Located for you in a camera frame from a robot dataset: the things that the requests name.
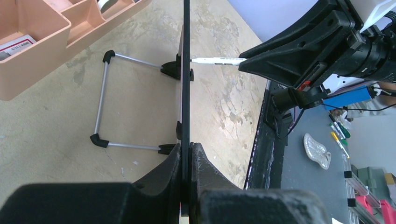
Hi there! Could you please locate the black framed whiteboard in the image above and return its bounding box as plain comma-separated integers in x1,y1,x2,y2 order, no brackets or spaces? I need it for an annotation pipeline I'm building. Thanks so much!
90,0,195,224

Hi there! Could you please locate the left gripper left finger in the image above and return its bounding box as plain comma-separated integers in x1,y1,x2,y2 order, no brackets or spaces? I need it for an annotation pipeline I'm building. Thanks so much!
0,144,181,224

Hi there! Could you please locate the peach plastic desk organizer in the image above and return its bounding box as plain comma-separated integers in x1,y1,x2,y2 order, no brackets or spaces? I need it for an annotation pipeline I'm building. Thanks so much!
0,0,149,101

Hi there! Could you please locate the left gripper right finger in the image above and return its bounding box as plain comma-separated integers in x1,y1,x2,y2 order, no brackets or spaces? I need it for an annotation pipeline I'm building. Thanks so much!
189,143,331,224

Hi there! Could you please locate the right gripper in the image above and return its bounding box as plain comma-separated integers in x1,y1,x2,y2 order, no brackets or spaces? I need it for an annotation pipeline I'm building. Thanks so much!
239,0,396,90

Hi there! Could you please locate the clear glass dish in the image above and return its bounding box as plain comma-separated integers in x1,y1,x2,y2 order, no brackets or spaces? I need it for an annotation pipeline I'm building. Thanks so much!
303,133,332,170

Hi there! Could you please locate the yellow white marker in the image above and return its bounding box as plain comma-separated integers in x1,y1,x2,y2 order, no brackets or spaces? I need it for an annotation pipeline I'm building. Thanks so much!
330,132,350,159

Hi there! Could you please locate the white red marker pen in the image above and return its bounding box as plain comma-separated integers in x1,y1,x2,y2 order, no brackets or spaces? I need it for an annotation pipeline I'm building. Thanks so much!
190,57,247,66

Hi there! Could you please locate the white grey tape dispenser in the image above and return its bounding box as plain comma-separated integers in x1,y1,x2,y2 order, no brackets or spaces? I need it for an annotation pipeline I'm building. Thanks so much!
97,0,118,13

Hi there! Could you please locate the red pink item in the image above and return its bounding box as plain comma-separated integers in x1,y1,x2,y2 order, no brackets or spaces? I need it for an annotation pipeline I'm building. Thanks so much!
355,196,396,224

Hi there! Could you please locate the blue box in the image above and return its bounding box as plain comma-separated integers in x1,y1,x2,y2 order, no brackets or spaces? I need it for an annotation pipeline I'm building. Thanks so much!
323,86,371,110

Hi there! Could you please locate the black aluminium base frame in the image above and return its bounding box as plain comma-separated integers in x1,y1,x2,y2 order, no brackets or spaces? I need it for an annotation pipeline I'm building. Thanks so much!
243,81,292,189

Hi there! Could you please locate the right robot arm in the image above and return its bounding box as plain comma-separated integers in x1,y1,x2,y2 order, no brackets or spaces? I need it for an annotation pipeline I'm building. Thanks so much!
239,0,396,112

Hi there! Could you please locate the green white marker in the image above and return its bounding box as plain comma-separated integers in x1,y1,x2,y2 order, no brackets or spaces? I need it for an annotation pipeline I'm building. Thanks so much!
328,114,351,145

